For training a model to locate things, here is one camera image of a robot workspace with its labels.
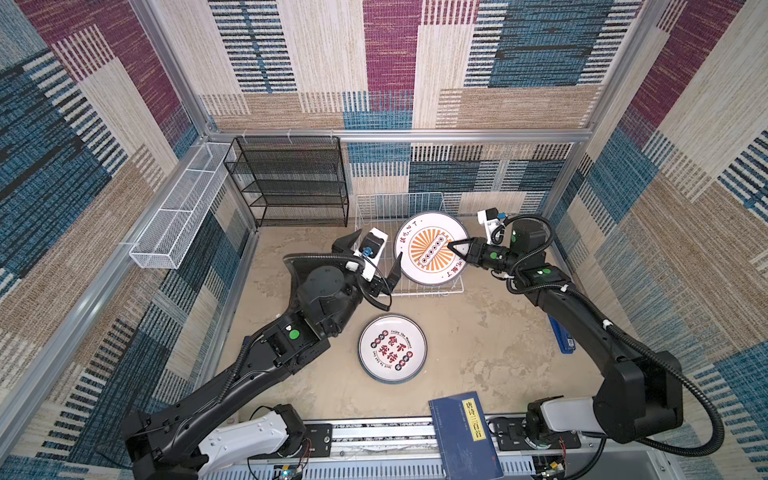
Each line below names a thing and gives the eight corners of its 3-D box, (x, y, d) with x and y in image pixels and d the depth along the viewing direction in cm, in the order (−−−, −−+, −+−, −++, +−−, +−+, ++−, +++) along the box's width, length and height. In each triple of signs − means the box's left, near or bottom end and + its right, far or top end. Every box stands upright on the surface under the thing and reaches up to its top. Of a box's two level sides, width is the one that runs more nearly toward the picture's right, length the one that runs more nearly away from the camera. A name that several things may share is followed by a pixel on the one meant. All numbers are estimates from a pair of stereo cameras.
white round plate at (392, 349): (357, 384, 83) (356, 381, 81) (361, 317, 96) (360, 313, 94) (429, 384, 83) (430, 381, 81) (423, 317, 95) (424, 313, 93)
